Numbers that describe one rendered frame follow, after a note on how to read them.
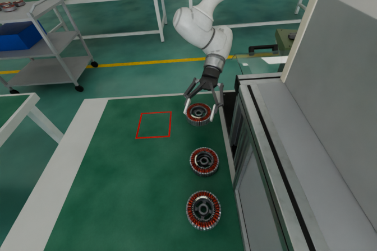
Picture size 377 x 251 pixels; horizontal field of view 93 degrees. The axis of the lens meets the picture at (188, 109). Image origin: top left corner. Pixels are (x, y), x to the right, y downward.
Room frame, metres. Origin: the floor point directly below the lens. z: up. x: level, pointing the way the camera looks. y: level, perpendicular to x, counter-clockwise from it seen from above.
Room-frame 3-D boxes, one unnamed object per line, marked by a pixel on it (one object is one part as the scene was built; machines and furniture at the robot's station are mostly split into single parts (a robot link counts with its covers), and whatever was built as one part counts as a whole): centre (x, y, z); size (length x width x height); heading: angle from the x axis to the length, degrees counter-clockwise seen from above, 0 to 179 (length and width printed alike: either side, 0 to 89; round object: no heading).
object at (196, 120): (0.51, -0.04, 0.84); 0.11 x 0.11 x 0.04
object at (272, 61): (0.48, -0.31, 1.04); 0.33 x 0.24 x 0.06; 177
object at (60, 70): (2.16, 1.74, 0.51); 1.01 x 0.60 x 1.01; 87
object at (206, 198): (0.16, -0.02, 0.77); 0.11 x 0.11 x 0.04
